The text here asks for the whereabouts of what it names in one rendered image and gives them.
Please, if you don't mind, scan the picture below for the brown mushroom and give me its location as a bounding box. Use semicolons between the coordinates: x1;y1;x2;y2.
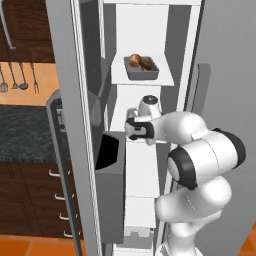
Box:
139;58;154;71

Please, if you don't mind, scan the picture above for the hanging metal ladle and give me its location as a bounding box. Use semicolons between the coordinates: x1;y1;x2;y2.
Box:
17;62;30;91

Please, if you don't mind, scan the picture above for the grey freezer cabinet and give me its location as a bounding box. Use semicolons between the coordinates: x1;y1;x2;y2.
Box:
79;0;204;256

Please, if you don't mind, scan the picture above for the grey vegetable container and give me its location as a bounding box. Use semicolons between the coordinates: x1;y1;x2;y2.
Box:
123;55;160;81

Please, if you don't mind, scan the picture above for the brown onion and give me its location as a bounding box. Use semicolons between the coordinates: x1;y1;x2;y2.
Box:
128;53;143;68

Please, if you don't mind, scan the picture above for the dark wood upper cupboard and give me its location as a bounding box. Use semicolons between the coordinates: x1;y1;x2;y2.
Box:
0;0;56;64

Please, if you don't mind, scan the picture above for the grey fridge door handle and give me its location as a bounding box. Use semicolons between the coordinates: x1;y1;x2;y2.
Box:
190;63;212;116

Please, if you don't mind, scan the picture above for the grey closed fridge door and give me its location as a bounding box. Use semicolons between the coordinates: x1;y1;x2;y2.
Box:
185;0;256;256

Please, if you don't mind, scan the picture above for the grey freezer door handle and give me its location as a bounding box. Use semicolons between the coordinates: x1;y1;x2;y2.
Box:
45;89;84;256

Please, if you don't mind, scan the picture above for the hanging metal whisk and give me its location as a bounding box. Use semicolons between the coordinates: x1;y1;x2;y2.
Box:
0;63;9;94

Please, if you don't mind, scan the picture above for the hanging metal fork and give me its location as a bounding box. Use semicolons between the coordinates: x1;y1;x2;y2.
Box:
29;62;40;95

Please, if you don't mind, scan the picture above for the hanging metal spatula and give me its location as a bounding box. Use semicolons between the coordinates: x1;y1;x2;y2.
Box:
7;62;20;90

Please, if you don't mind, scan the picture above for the grey open freezer door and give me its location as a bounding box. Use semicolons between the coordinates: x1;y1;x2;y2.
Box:
44;0;105;256

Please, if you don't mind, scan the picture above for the dark grey door bin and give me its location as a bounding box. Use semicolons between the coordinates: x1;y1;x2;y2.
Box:
94;131;127;245

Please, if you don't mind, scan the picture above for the grey cupboard handle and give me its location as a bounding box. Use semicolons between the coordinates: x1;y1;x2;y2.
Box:
0;0;17;52

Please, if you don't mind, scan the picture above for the dark wood drawer cabinet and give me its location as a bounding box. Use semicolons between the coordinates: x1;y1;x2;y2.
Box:
0;161;84;240

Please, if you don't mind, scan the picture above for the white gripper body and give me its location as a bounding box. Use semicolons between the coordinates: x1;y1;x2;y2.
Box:
125;107;141;120

